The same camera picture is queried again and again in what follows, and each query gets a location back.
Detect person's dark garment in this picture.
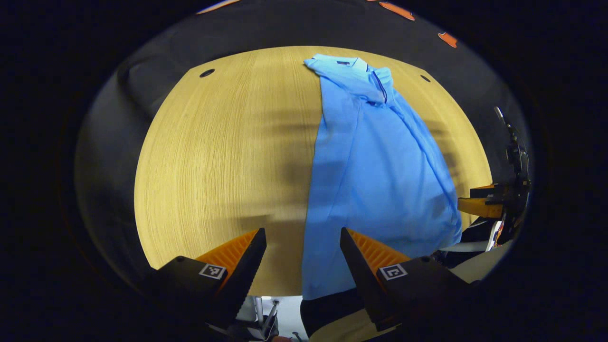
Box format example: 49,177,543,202
300,287,376,338

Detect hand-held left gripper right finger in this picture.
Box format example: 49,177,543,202
340,228,471,332

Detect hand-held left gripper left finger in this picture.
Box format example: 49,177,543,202
142,228,267,331

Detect light blue T-shirt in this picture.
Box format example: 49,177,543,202
300,54,462,301

